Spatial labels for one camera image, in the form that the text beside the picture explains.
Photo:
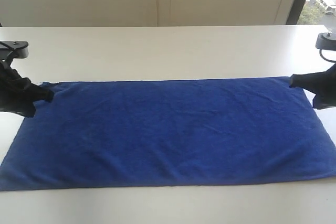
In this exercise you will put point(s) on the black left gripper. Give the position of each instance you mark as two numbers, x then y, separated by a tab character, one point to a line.
18	94

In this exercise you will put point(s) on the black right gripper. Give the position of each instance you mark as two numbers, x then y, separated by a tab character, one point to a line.
324	89

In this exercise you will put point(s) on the blue towel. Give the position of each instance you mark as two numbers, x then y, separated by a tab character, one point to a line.
169	133

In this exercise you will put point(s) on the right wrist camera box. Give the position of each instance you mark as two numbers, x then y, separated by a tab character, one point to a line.
325	41

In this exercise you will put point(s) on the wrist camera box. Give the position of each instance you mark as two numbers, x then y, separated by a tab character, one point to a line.
19	48
325	41

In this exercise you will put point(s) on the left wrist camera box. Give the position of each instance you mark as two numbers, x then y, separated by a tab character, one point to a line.
19	48

